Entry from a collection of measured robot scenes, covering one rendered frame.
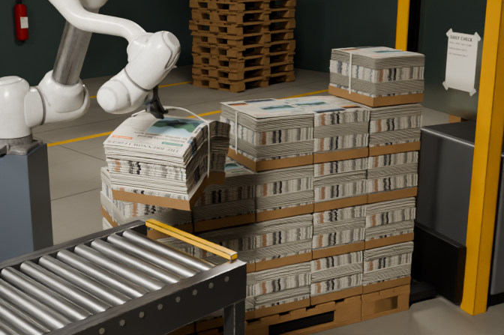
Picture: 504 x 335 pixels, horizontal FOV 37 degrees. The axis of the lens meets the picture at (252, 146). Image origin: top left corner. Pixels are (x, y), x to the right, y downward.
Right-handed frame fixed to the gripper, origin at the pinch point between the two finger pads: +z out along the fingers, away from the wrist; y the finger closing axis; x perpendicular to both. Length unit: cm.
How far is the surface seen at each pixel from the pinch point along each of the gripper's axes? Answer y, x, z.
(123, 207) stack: 54, -31, 26
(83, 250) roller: 53, -15, -27
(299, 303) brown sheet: 105, 28, 87
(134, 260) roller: 52, 4, -29
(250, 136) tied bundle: 26, 6, 67
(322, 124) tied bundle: 21, 32, 87
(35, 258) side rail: 54, -26, -39
